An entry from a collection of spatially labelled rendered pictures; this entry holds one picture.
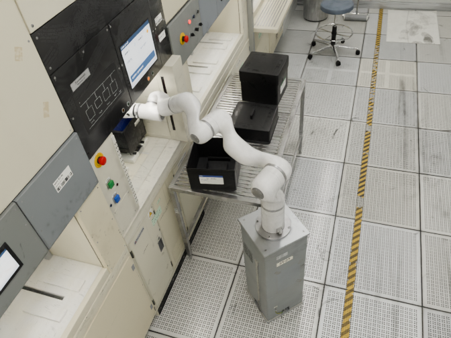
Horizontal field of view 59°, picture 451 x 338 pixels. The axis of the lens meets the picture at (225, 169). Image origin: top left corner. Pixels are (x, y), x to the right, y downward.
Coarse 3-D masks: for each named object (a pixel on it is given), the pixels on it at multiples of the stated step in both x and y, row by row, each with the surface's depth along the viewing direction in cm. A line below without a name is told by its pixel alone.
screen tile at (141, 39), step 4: (148, 28) 195; (144, 32) 192; (148, 32) 195; (140, 36) 189; (144, 36) 192; (148, 36) 196; (140, 40) 189; (144, 40) 193; (148, 40) 196; (140, 44) 190; (148, 44) 197; (144, 48) 194; (148, 48) 198; (144, 52) 194; (144, 56) 195
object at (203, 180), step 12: (204, 144) 247; (216, 144) 246; (192, 156) 238; (204, 156) 254; (216, 156) 253; (228, 156) 251; (192, 168) 225; (204, 168) 247; (216, 168) 246; (228, 168) 245; (192, 180) 231; (204, 180) 230; (216, 180) 228; (228, 180) 227
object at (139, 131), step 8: (136, 120) 236; (128, 128) 229; (136, 128) 238; (144, 128) 247; (120, 136) 227; (128, 136) 230; (136, 136) 239; (120, 144) 232; (128, 144) 232; (136, 144) 241; (128, 152) 243; (136, 152) 242
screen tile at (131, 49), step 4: (132, 44) 183; (136, 44) 186; (128, 48) 181; (132, 48) 184; (136, 48) 187; (124, 52) 178; (128, 52) 181; (132, 52) 184; (136, 52) 188; (124, 56) 178; (128, 56) 182; (136, 56) 188; (132, 60) 185; (136, 60) 189; (140, 60) 192; (128, 64) 183; (132, 64) 186; (136, 64) 189; (128, 68) 183; (132, 68) 186
